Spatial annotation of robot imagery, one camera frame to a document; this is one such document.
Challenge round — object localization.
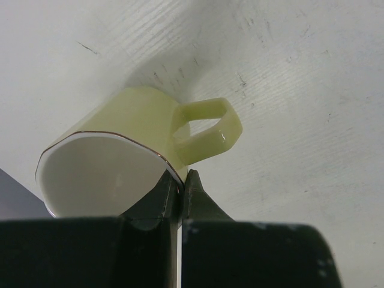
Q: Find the light green octagonal mug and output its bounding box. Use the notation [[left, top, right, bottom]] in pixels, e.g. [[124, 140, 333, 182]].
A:
[[35, 86, 242, 218]]

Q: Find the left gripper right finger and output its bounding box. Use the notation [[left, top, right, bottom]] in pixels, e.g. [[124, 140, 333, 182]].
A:
[[181, 170, 342, 287]]

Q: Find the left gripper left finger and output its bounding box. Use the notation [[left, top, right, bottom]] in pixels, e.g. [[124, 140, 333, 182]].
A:
[[1, 172, 179, 287]]

